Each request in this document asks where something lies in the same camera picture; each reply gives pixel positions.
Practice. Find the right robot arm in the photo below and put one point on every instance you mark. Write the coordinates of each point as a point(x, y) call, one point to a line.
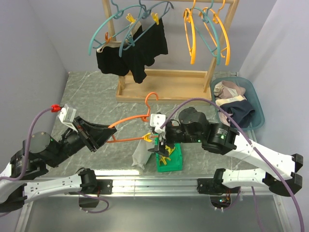
point(274, 170)

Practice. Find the yellow clothespin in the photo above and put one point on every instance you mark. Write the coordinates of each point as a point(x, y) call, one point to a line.
point(149, 137)
point(130, 18)
point(155, 17)

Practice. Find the beige underwear in basket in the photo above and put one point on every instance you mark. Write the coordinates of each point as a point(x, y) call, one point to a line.
point(227, 92)

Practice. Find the black underwear back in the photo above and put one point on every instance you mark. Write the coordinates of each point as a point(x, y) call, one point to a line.
point(109, 61)

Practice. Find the aluminium mounting rail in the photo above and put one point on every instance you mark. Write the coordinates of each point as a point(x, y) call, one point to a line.
point(157, 204)

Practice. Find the wooden clothes rack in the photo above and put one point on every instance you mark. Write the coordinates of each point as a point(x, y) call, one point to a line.
point(172, 85)

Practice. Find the white underwear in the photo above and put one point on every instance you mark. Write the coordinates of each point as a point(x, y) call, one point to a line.
point(142, 154)

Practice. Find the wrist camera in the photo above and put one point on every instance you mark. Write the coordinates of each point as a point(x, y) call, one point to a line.
point(156, 121)
point(67, 115)

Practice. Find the teal laundry basket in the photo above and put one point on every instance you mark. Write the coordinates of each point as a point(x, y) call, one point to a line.
point(250, 95)

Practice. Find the yellow clothespins in bin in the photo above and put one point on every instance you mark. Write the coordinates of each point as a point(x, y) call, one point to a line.
point(162, 159)

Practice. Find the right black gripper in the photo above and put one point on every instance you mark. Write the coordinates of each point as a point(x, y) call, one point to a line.
point(161, 148)

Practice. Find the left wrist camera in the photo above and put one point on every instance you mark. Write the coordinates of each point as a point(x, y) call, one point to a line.
point(67, 115)

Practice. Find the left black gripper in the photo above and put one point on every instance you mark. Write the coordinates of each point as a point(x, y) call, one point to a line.
point(93, 134)

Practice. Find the green plastic bin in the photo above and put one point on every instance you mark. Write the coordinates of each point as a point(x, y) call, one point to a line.
point(171, 164)

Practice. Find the black underwear front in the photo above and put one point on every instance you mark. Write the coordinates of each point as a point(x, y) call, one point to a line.
point(150, 45)

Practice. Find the teal hanger left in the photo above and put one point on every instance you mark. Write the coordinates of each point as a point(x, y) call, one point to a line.
point(94, 43)

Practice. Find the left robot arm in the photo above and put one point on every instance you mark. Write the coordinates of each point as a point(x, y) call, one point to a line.
point(46, 152)

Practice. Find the navy underwear in basket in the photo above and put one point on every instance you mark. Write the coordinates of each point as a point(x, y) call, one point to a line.
point(242, 112)

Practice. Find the teal hanger right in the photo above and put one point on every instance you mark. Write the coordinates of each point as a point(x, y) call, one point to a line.
point(209, 18)

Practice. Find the yellow clothespin on teal hanger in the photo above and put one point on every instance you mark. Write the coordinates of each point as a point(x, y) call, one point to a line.
point(130, 18)

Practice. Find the black underwear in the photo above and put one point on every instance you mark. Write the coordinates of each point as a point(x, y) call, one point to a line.
point(150, 45)
point(109, 61)

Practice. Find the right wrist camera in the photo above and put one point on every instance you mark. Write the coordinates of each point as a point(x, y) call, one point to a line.
point(156, 121)

